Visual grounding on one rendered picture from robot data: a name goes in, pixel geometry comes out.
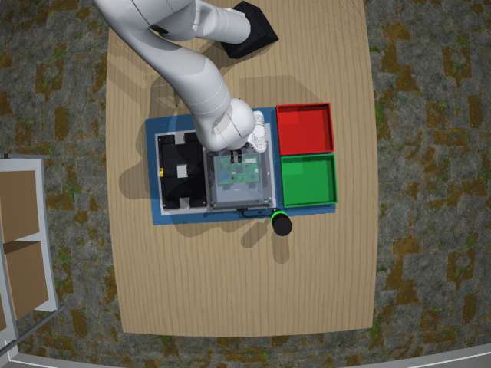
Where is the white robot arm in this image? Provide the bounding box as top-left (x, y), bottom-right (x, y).
top-left (93, 0), bottom-right (266, 153)

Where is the green bin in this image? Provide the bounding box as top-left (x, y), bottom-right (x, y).
top-left (280, 154), bottom-right (338, 208)

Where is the red bin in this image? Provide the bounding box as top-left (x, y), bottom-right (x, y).
top-left (276, 103), bottom-right (334, 156)

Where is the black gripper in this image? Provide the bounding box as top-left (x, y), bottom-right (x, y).
top-left (230, 148), bottom-right (242, 163)

